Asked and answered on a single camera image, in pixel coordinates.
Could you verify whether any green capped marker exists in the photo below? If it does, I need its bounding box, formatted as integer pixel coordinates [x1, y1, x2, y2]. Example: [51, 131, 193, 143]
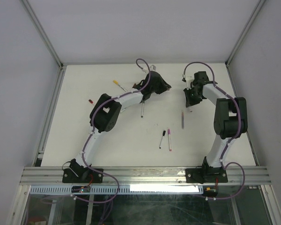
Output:
[141, 101, 145, 118]

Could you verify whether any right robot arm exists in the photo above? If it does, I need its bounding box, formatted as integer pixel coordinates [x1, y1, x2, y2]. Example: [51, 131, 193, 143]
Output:
[184, 71, 248, 184]

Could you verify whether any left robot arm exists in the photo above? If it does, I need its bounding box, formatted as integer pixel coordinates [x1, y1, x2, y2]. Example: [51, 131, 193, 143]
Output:
[62, 71, 171, 184]

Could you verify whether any grey purple pen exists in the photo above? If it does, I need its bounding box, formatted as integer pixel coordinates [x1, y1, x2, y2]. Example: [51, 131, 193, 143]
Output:
[181, 112, 185, 129]

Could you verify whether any black capped thin pen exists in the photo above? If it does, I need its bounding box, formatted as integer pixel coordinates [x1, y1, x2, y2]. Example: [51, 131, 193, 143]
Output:
[159, 130, 166, 149]

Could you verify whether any yellow capped marker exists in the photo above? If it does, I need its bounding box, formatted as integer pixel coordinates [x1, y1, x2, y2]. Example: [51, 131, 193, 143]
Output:
[113, 80, 128, 92]

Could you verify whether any purple capped marker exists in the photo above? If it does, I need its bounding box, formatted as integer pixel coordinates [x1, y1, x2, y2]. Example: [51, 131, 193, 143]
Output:
[167, 128, 172, 152]

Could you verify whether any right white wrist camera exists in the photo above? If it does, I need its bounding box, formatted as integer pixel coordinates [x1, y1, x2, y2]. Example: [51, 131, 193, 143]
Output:
[182, 74, 193, 89]

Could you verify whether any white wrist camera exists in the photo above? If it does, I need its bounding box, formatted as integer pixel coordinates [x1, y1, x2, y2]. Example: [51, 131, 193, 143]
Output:
[150, 65, 156, 71]
[182, 74, 193, 89]

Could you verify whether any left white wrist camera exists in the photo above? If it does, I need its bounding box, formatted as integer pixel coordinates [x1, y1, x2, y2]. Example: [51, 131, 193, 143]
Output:
[150, 65, 156, 71]

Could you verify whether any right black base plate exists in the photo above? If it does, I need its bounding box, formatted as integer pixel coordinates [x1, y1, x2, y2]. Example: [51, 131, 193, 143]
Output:
[185, 168, 228, 184]

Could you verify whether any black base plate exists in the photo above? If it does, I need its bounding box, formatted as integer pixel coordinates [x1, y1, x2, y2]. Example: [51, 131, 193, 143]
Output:
[185, 168, 228, 184]
[62, 168, 103, 184]

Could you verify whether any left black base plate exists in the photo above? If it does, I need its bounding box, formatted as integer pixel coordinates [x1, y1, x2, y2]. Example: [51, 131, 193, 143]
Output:
[62, 168, 103, 184]

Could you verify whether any aluminium front rail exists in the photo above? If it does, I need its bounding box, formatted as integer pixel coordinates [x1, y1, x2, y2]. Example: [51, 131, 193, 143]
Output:
[20, 166, 272, 186]

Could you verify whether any slotted grey cable duct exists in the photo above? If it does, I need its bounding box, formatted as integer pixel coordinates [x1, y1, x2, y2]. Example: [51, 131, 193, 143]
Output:
[30, 184, 203, 195]

